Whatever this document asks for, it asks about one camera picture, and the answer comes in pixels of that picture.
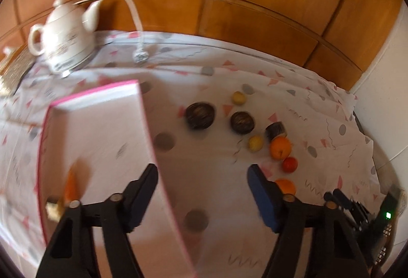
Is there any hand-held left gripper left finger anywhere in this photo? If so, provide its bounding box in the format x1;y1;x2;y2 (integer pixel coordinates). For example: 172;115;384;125
36;163;159;278

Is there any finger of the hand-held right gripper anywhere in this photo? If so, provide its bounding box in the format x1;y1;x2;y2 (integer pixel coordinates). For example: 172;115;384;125
324;189;373;231

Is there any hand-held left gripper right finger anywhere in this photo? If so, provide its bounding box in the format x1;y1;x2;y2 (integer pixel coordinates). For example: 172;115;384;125
248;164;373;278

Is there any small orange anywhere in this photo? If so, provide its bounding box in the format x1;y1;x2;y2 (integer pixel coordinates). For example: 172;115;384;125
275;179;297;196

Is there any red tomato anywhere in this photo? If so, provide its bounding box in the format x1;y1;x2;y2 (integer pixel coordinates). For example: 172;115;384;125
282;157;298;173

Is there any large orange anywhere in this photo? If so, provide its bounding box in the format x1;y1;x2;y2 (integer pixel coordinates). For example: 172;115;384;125
270;137;293;160

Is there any pink-rimmed white cardboard tray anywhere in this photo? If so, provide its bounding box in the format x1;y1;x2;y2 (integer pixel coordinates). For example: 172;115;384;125
36;80;196;278

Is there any short carrot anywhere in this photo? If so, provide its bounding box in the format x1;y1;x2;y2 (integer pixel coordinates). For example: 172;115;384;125
64;166;79;202

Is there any white patterned tablecloth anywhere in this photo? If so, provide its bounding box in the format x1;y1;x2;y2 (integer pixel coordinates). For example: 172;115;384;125
0;30;383;278

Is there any silver kettle base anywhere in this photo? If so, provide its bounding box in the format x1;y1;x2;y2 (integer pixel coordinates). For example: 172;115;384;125
59;52;99;78

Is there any white floral ceramic kettle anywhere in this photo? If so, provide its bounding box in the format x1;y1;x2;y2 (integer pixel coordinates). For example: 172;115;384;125
28;0;104;75

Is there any silver embossed tissue box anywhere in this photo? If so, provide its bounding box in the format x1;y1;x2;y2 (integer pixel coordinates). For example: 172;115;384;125
0;46;34;97

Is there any white power cable with plug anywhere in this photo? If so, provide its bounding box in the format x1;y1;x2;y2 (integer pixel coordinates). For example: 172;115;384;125
74;0;150;64

